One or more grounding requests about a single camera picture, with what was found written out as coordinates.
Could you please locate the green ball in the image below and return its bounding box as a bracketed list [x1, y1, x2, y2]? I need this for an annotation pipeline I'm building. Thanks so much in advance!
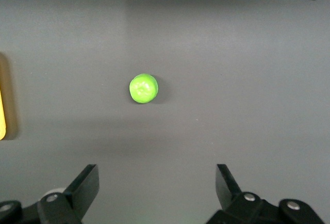
[128, 73, 159, 104]

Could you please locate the yellow plastic tray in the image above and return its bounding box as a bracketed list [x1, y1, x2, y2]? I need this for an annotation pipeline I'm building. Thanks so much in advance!
[0, 53, 7, 141]

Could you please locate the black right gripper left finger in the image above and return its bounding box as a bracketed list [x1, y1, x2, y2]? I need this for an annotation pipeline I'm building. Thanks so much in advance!
[37, 164, 100, 224]

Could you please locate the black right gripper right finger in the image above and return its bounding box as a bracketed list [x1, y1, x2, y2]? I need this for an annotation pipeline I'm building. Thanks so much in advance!
[205, 164, 282, 224]

